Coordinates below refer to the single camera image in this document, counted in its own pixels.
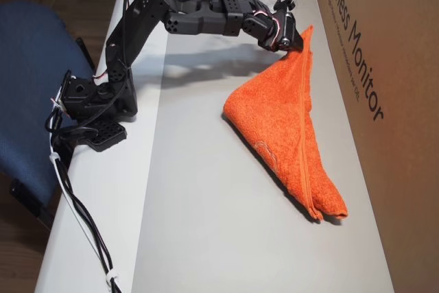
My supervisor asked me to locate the black power cable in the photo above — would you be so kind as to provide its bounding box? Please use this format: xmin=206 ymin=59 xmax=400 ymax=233
xmin=51 ymin=134 xmax=123 ymax=293

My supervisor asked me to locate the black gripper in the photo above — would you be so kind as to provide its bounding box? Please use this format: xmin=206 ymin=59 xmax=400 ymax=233
xmin=270 ymin=10 xmax=307 ymax=53

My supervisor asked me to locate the brown Business Monitor cardboard box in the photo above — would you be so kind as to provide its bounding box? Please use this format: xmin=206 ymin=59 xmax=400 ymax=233
xmin=317 ymin=0 xmax=439 ymax=293

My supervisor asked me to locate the orange terry towel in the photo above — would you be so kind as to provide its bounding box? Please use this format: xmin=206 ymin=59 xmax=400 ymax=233
xmin=221 ymin=24 xmax=349 ymax=222

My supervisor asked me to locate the black and white cable bundle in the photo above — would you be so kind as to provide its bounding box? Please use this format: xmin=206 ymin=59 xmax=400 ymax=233
xmin=51 ymin=128 xmax=123 ymax=293

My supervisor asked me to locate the blue office chair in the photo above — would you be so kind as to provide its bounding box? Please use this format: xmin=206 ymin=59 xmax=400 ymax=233
xmin=0 ymin=0 xmax=97 ymax=232

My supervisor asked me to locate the grey table mat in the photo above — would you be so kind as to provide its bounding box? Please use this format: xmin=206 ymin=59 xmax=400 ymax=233
xmin=132 ymin=0 xmax=395 ymax=293

